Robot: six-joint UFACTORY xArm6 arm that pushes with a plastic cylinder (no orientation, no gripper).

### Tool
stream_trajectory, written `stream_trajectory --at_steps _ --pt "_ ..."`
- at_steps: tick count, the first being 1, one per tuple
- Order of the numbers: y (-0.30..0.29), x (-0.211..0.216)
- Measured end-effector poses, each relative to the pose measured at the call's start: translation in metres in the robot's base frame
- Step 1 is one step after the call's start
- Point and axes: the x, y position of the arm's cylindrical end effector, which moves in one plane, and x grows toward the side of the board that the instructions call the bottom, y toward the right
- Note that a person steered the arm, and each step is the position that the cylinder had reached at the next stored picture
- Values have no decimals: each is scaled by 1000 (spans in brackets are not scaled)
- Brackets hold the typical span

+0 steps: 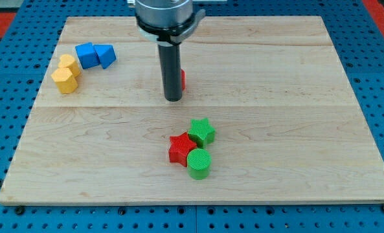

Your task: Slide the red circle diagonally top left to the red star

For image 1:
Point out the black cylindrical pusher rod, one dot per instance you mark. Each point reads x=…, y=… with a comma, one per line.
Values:
x=170, y=61

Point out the red circle block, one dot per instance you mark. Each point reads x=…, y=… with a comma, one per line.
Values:
x=183, y=79

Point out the green star block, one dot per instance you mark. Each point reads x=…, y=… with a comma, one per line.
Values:
x=201, y=132

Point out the red star block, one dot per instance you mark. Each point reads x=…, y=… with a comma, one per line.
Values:
x=180, y=147

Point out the green circle block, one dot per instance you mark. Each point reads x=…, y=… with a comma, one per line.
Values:
x=198, y=164

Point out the blue triangle block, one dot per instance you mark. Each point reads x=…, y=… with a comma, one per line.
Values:
x=106, y=55

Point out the blue cube block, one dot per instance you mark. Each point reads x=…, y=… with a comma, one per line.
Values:
x=87, y=55

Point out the yellow heart block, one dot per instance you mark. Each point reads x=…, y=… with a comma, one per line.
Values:
x=69, y=61

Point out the yellow hexagon block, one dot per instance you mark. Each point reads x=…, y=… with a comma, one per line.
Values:
x=64, y=80

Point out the wooden board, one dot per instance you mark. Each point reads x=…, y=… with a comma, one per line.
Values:
x=267, y=117

